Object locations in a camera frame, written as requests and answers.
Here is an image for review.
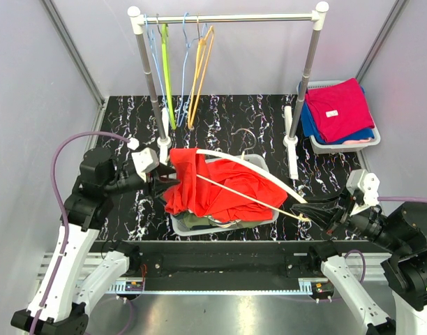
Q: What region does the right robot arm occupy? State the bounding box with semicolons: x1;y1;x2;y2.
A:
292;191;427;334

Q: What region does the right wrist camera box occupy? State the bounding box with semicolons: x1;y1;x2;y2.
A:
346;169;380;216

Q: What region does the magenta folded shirt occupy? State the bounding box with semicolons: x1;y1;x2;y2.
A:
305;77;376;143

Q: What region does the red tank top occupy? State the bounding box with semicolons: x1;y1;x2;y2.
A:
164;148;287;223

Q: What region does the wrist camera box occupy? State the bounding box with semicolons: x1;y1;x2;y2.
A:
127;137;160;181
346;169;380;216

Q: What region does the grey basket with clothes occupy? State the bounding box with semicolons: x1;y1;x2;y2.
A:
297;80;382;155

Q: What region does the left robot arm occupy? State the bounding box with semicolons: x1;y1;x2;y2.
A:
10;147;179;334

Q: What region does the lime green hanger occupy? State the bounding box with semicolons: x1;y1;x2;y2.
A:
159;23;177;130

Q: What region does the clothes rack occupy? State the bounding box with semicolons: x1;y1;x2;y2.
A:
127;1;329;180

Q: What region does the white laundry basket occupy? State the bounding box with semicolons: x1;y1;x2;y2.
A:
170;154;279;237

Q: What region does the white wooden hanger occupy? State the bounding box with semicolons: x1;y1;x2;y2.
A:
196;149;311;222

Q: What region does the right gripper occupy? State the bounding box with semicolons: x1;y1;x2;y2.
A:
294;182;407;251

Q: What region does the blue folded shirt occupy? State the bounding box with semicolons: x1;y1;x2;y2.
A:
299;81;377;146

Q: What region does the light blue wire hanger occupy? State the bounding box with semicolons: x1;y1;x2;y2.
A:
144;15;168;108

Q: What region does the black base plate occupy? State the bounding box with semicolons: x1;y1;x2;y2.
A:
87;239;392;292

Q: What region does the yellow hanger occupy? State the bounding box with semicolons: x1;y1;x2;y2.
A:
187;25;215;130

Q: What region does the black marble mat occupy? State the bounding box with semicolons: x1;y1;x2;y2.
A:
95;94;365;241

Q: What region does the olive printed tank top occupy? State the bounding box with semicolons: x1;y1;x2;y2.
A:
170;211;265;233

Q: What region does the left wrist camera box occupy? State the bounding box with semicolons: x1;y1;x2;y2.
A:
127;137;160;181

